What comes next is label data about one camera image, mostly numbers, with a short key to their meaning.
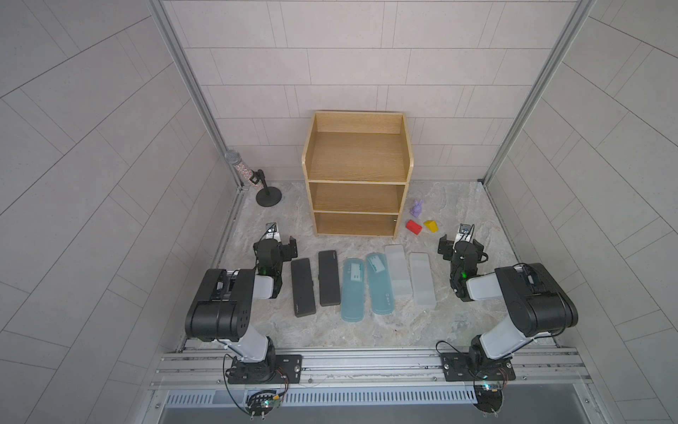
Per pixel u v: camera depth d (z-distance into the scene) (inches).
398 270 35.0
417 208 40.2
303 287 33.8
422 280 34.2
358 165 31.8
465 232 30.8
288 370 28.0
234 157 33.8
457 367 27.9
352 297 33.3
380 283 34.0
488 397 26.9
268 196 42.8
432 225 40.0
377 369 28.4
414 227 40.2
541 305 18.0
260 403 25.8
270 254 27.3
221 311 17.1
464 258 27.3
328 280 35.0
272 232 30.9
